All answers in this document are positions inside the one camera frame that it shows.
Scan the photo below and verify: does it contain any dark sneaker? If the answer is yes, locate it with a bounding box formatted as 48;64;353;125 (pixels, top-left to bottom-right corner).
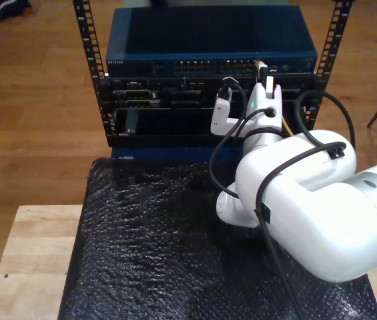
0;0;32;21

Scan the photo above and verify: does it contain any blue network switch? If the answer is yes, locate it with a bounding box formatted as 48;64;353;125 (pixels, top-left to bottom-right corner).
105;5;319;79

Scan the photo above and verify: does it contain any blue rack base unit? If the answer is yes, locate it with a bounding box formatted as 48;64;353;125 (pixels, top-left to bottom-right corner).
111;146;245;164

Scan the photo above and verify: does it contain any black clipped arm cable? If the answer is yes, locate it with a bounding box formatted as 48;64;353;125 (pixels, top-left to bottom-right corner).
254;89;356;320

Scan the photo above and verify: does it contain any black bubble wrap mat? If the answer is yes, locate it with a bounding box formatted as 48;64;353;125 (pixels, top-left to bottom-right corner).
57;157;377;320

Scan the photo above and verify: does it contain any black gripper power cable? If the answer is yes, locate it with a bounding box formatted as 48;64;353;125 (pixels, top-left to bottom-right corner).
208;106;276;199

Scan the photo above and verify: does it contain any black perforated rack post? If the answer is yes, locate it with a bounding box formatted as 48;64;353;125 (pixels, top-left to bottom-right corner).
72;0;115;148
303;0;354;133

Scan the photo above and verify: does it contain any black rack server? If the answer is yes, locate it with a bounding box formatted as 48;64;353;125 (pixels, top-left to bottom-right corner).
107;77;318;111

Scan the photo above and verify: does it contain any yellow network cable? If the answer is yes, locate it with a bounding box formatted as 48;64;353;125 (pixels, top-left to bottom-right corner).
254;59;377;320

